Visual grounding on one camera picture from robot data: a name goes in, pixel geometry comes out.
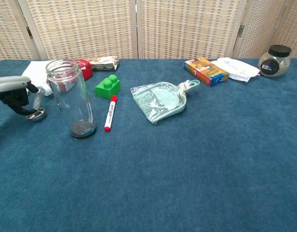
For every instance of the green toy building block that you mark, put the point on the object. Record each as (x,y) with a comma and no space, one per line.
(107,88)

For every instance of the brown snack package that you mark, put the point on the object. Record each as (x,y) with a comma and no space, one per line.
(103,63)

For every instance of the woven folding screen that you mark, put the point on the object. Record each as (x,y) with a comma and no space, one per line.
(90,26)

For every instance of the blue table cloth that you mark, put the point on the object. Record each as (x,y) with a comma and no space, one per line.
(162,169)

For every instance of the glass jar with black lid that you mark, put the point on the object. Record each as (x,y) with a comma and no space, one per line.
(275,62)

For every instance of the red white marker pen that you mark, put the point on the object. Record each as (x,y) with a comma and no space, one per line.
(110,113)

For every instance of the clear glass jar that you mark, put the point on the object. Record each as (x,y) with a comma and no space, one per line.
(71,101)

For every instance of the white pink tissue pack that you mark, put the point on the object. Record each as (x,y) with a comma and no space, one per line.
(237,68)

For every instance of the red juice bottle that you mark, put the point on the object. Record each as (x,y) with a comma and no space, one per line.
(86,68)

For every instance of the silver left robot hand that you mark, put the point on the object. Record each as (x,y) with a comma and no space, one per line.
(10,84)

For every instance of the white notebook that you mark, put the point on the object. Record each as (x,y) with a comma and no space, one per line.
(37,71)

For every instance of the orange cardboard box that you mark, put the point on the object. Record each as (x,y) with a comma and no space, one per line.
(206,71)

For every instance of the mint dustpan in plastic bag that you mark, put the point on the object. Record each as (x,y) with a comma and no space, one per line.
(158,101)

